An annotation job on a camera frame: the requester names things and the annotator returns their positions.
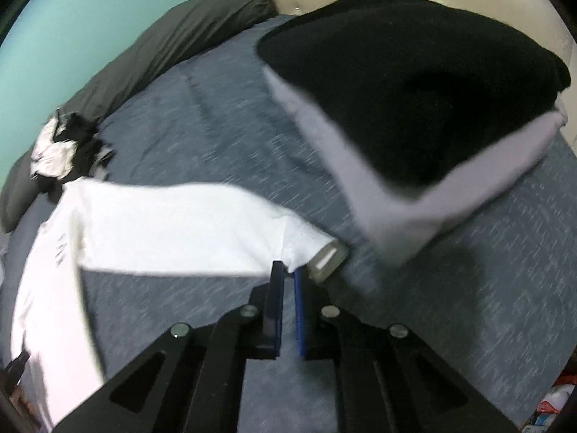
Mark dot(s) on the pile of unfolded clothes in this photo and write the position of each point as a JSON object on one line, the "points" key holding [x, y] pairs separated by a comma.
{"points": [[88, 153]]}

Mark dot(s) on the folded black garment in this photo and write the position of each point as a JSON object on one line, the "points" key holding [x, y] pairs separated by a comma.
{"points": [[405, 90]]}

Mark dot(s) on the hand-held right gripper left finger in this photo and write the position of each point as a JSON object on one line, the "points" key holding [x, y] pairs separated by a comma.
{"points": [[278, 311]]}

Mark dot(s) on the white long-sleeve shirt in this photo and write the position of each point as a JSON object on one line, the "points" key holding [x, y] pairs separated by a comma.
{"points": [[180, 230]]}

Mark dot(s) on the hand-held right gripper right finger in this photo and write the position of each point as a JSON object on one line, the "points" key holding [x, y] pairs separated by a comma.
{"points": [[300, 315]]}

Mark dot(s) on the colourful floor clutter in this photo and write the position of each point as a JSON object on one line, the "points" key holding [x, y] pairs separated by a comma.
{"points": [[556, 403]]}

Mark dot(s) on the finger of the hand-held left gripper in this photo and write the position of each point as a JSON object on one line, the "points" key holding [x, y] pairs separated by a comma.
{"points": [[19, 369]]}

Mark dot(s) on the dark grey rolled duvet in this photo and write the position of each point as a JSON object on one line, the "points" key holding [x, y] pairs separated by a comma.
{"points": [[180, 40]]}

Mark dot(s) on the white garment with black trim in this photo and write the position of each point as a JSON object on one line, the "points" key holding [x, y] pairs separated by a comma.
{"points": [[52, 153]]}

